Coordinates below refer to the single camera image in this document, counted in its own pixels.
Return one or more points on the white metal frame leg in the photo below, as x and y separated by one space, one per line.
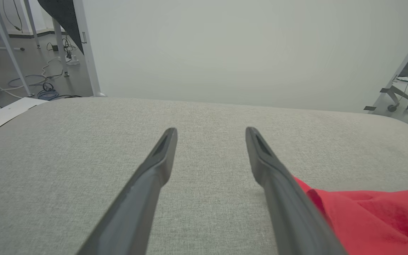
32 24
9 49
60 49

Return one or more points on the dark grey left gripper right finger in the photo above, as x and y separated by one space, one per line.
289 209

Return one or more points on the grey office chair base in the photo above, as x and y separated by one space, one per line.
398 99

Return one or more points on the red and white basketball jersey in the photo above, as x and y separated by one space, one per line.
374 219

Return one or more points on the small white floor power strip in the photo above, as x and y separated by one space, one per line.
72 60

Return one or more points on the black fabric panel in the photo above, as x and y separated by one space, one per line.
64 21

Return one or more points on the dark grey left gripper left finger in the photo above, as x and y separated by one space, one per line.
136 205

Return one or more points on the grey slanted metal frame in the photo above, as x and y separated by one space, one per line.
402 67

